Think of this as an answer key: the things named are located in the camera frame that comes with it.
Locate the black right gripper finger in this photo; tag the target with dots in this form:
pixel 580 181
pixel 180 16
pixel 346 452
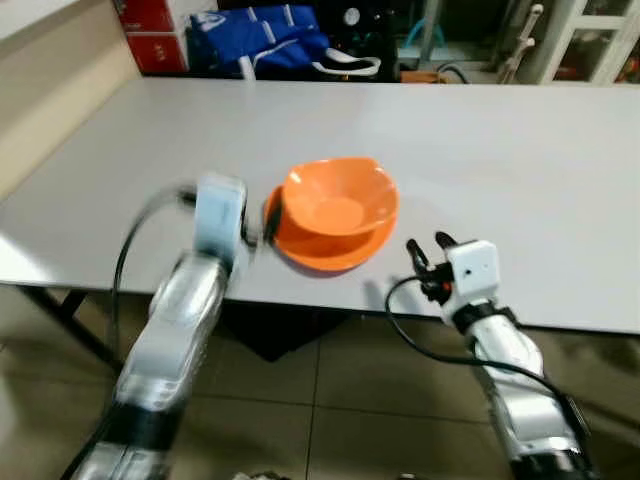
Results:
pixel 445 240
pixel 414 253

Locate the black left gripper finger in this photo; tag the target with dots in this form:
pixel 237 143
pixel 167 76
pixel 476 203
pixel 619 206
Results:
pixel 272 215

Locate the orange plastic bowl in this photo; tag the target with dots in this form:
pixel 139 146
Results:
pixel 340 200

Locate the orange plastic plate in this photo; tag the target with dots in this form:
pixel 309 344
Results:
pixel 330 255

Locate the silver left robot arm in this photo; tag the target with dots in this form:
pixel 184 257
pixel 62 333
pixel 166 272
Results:
pixel 175 320

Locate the white and black object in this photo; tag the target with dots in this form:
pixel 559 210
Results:
pixel 350 65

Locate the blue bag white stripes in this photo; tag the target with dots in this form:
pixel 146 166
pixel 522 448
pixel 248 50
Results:
pixel 260 40

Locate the red cardboard box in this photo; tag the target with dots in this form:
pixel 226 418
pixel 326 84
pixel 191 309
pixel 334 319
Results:
pixel 145 14
pixel 157 53

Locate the black bulky bag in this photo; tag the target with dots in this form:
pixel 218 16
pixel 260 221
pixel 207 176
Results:
pixel 365 35

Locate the teal plastic stool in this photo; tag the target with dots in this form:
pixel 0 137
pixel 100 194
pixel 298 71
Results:
pixel 425 32

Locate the white glass door cabinet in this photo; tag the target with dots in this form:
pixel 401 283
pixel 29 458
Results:
pixel 590 35

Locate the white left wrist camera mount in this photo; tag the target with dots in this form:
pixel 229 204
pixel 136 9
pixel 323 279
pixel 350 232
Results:
pixel 220 215

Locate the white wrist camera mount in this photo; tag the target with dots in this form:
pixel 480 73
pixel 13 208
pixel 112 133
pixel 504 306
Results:
pixel 472 270
pixel 220 215

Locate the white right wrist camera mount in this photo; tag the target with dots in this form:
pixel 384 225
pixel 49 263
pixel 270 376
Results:
pixel 472 270

